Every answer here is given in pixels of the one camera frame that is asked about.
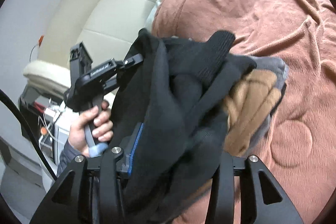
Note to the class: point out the cream padded headboard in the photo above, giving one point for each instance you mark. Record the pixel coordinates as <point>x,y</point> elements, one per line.
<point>105,3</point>

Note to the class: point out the brown folded garment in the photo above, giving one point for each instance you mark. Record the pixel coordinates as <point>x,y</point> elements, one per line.
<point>249,108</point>

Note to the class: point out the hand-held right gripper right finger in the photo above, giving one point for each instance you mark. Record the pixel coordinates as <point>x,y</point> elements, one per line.
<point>225,187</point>

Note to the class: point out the person's left hand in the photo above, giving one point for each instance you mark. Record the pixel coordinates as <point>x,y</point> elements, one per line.
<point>78,132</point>

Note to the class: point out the black long-sleeve sweater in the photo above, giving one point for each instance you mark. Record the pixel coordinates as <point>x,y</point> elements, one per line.
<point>170,108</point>

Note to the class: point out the person's left forearm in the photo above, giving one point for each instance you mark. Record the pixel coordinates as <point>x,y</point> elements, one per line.
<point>67,158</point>

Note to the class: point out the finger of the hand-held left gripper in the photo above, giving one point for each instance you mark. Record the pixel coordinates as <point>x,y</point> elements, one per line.
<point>134,58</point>

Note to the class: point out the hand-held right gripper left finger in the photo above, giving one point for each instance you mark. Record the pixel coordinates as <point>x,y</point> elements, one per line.
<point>135,155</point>

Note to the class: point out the dark bedside box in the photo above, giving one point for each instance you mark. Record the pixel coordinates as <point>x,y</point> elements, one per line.
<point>34,108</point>

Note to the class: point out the bed with brown blanket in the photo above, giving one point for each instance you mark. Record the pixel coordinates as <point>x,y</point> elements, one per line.
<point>288,16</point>

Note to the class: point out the small orange item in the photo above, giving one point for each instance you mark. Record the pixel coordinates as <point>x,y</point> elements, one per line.
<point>41,39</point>

